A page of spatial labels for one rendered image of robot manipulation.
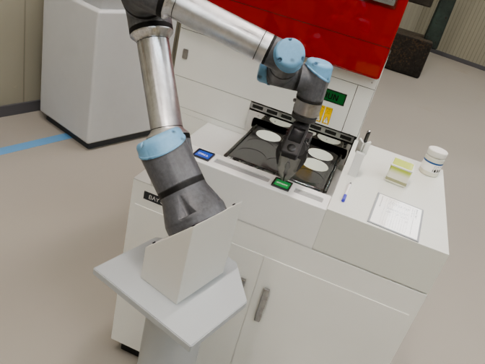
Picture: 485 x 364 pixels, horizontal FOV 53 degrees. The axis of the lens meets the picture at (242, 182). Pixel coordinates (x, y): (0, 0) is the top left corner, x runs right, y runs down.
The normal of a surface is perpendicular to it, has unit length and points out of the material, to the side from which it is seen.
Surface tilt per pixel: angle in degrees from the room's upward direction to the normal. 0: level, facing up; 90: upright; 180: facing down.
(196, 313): 0
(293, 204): 90
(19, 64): 90
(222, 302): 0
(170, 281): 90
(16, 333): 0
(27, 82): 90
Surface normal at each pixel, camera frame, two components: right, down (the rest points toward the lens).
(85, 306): 0.22, -0.85
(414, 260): -0.33, 0.39
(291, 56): 0.07, -0.04
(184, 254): -0.58, 0.27
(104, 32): 0.75, 0.46
